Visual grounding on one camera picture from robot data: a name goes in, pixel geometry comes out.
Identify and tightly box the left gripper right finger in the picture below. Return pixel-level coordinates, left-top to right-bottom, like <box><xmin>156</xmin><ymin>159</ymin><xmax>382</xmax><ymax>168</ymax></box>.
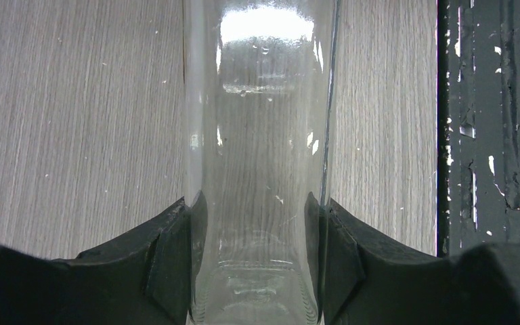
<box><xmin>304</xmin><ymin>194</ymin><xmax>520</xmax><ymax>324</ymax></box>

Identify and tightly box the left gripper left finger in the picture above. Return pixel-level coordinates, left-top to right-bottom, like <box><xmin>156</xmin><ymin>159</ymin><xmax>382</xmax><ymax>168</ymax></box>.
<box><xmin>0</xmin><ymin>193</ymin><xmax>206</xmax><ymax>324</ymax></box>

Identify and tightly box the tall clear glass bottle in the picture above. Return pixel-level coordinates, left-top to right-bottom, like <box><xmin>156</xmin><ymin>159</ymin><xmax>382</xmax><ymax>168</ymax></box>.
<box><xmin>183</xmin><ymin>1</ymin><xmax>341</xmax><ymax>324</ymax></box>

